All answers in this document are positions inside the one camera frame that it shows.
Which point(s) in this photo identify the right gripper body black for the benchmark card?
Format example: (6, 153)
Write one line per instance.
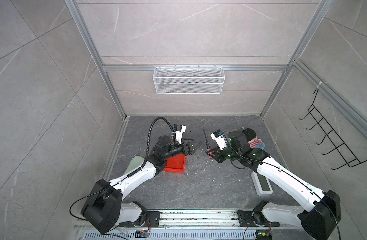
(221, 154)

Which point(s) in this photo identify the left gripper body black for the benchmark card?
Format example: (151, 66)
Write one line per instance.
(185, 151)

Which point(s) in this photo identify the red handled screwdriver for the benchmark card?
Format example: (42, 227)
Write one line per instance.
(206, 141)

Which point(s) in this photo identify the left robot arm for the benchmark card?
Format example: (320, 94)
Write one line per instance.
(104, 207)

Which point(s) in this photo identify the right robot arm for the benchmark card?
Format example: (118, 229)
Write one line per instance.
(318, 212)

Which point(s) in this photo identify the red plastic bin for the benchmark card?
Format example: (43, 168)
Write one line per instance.
(176, 164)

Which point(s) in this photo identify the plush doll striped shirt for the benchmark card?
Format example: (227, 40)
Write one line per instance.
(252, 139)

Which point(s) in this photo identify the white digital scale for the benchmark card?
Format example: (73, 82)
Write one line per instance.
(261, 184)

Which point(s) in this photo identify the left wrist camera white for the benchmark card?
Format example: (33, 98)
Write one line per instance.
(178, 131)

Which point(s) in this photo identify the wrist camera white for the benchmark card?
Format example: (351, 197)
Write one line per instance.
(178, 131)
(220, 139)

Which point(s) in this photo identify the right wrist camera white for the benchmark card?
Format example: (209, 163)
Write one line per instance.
(220, 139)

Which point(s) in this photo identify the white wire mesh basket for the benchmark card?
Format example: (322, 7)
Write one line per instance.
(188, 80)

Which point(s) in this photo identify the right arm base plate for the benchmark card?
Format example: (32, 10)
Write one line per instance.
(254, 219)

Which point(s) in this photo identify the aluminium front rail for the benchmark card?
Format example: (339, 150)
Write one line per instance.
(198, 219)

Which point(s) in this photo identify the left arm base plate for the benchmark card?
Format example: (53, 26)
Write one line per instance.
(150, 218)

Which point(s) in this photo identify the black wire hook rack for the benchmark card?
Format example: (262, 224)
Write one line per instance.
(331, 135)

